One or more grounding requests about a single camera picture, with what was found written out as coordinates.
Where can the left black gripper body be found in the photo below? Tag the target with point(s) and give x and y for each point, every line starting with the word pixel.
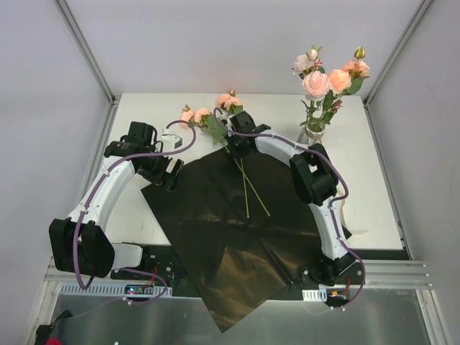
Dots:
pixel 167 174

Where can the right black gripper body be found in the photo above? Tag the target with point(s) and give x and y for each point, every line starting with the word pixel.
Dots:
pixel 236 144

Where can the peach rose stem top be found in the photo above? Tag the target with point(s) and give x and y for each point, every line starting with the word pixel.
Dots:
pixel 232 105

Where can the peach rose stem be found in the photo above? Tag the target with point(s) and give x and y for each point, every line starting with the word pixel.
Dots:
pixel 208 124
pixel 232 105

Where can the black wrapping paper sheet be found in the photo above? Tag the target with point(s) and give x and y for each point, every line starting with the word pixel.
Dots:
pixel 241 233

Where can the pale pink rose stem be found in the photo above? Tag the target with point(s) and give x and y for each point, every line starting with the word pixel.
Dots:
pixel 315 83

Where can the cream ribbon strip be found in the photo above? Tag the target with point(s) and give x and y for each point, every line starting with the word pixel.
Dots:
pixel 350 219

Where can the orange rose stem with bud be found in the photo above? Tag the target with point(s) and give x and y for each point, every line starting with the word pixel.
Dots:
pixel 344 81

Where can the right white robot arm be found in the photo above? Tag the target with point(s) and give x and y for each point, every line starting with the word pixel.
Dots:
pixel 315 182

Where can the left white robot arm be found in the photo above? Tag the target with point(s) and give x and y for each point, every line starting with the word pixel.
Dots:
pixel 78 242

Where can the white ribbed ceramic vase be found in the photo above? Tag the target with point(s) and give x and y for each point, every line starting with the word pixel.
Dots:
pixel 309 137

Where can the red and black object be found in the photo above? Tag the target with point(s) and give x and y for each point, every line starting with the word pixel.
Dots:
pixel 43 334

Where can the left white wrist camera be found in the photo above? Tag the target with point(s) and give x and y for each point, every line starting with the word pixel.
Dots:
pixel 169 141

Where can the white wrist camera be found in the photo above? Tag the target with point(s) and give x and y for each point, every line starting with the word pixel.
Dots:
pixel 169 141
pixel 221 116

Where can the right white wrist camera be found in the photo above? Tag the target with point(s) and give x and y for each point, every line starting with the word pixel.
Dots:
pixel 221 116

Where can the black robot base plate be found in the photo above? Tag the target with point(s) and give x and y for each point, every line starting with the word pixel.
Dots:
pixel 163 261

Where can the left white cable duct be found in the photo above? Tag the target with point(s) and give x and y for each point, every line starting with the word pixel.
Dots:
pixel 99 289

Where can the white cable duct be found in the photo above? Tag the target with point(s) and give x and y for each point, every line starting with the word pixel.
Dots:
pixel 99 289
pixel 319 295

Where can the right white cable duct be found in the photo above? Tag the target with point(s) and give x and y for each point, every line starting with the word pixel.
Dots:
pixel 319 295

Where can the left aluminium frame post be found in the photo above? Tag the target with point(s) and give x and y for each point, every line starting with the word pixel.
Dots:
pixel 86 52

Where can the aluminium frame post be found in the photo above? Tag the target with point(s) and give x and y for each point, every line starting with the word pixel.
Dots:
pixel 86 52
pixel 397 50

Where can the right aluminium frame post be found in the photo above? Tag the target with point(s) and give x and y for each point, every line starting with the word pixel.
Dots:
pixel 397 50

